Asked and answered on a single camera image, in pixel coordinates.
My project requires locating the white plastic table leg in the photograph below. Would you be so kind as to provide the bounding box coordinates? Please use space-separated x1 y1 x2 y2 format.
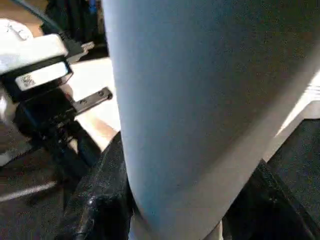
99 0 320 240

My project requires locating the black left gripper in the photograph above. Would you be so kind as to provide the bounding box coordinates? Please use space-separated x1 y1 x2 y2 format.
12 42 114 152

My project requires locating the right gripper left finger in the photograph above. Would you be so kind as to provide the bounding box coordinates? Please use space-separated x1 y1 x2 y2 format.
54 130 137 240

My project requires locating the white plastic table top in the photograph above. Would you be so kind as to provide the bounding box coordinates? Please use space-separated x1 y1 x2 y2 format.
64 56 320 164

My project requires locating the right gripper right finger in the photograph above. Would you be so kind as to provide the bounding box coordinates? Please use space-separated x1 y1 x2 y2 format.
221 158 319 240

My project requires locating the black work mat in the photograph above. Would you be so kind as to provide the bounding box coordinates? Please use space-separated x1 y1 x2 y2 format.
0 45 320 240

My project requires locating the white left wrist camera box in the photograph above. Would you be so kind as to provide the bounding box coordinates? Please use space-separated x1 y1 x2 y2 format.
0 32 74 127

